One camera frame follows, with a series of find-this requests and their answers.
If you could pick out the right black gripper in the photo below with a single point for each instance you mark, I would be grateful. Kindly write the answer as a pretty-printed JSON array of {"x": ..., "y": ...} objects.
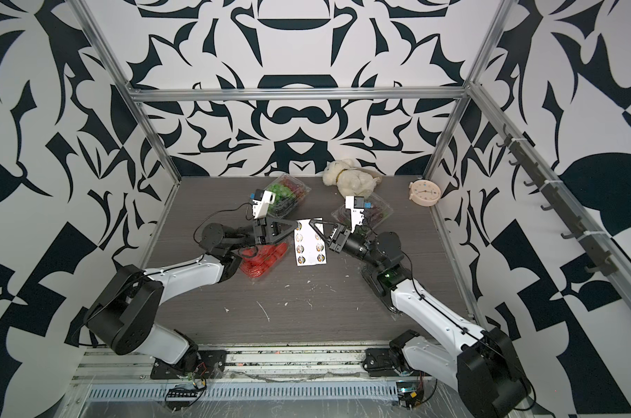
[{"x": 343, "y": 241}]

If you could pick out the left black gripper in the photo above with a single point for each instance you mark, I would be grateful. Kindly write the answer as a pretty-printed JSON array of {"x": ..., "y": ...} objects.
[{"x": 263, "y": 230}]

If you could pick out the white sticker sheet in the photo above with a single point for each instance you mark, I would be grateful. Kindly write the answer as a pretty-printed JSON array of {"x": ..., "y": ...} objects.
[{"x": 307, "y": 251}]

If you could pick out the strawberry clamshell box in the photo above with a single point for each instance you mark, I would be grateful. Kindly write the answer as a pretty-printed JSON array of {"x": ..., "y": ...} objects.
[{"x": 257, "y": 262}]

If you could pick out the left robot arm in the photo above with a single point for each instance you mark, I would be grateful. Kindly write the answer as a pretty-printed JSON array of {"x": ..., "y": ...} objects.
[{"x": 124, "y": 315}]

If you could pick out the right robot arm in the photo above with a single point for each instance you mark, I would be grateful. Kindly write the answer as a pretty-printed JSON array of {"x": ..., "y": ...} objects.
[{"x": 481, "y": 365}]

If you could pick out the green and red grape box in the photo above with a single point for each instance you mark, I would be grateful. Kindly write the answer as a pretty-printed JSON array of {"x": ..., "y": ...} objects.
[{"x": 289, "y": 193}]

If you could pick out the purple grape clamshell box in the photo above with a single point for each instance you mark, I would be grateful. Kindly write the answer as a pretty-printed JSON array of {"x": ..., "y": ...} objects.
[{"x": 374, "y": 217}]

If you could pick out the cream plush toy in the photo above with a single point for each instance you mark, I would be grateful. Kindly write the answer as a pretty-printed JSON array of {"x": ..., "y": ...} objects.
[{"x": 349, "y": 179}]

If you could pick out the avocado clamshell box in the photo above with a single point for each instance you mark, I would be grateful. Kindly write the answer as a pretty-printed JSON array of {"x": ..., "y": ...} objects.
[{"x": 391, "y": 308}]

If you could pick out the right circuit board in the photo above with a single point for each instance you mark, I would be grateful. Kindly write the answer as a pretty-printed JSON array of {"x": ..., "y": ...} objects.
[{"x": 410, "y": 394}]

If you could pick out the circuit board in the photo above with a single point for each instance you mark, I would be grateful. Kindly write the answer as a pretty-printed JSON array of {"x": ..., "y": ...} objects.
[
  {"x": 410, "y": 394},
  {"x": 178, "y": 398}
]

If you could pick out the left circuit board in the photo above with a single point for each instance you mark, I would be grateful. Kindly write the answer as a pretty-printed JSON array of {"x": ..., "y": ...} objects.
[{"x": 178, "y": 398}]

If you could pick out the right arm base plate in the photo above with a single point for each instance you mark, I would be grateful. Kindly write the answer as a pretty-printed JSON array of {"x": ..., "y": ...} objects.
[{"x": 386, "y": 362}]

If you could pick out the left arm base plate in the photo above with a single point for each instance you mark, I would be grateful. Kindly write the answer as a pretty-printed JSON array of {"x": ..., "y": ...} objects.
[{"x": 206, "y": 364}]

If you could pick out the black wall hook rail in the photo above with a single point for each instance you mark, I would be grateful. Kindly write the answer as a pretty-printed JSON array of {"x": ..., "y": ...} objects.
[{"x": 561, "y": 201}]

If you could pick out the aluminium frame rail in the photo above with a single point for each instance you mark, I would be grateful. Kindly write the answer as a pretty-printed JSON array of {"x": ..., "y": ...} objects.
[{"x": 328, "y": 361}]

